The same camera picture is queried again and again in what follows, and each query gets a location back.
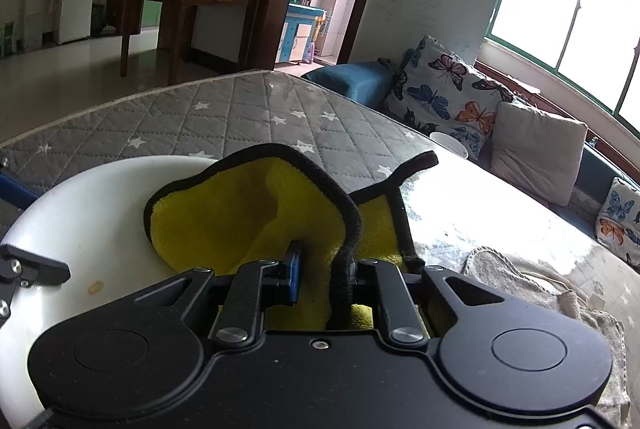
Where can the plain beige pillow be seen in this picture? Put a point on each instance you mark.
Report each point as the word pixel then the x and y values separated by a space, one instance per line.
pixel 540 149

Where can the small butterfly print pillow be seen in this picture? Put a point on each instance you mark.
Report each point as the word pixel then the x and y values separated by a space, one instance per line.
pixel 620 219

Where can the water dispenser with blue bottle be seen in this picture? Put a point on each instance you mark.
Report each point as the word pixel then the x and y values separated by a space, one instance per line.
pixel 34 9

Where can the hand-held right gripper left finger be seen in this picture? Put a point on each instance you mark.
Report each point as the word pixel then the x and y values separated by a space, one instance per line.
pixel 295 269

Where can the grey towel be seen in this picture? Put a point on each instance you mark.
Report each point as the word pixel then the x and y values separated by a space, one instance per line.
pixel 525 279

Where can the white round plate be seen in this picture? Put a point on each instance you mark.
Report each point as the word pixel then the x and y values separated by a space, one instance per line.
pixel 90 219

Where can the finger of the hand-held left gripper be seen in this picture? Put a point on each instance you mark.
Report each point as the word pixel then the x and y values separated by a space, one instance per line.
pixel 35 269
pixel 15 189

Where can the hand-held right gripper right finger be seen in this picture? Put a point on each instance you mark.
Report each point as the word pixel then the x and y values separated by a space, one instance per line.
pixel 385 289

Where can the grey quilted star mattress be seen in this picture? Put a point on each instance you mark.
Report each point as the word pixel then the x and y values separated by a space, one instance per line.
pixel 200 109

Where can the blue cabinet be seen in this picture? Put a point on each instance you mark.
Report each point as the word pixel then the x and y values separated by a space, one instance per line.
pixel 297 34

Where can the white round container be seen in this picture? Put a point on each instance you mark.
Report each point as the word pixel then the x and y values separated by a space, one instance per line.
pixel 450 145

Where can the large butterfly print pillow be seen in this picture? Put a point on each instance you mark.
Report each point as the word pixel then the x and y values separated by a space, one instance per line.
pixel 440 84

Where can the yellow black-edged cleaning cloth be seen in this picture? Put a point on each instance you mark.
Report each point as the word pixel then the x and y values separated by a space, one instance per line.
pixel 225 219

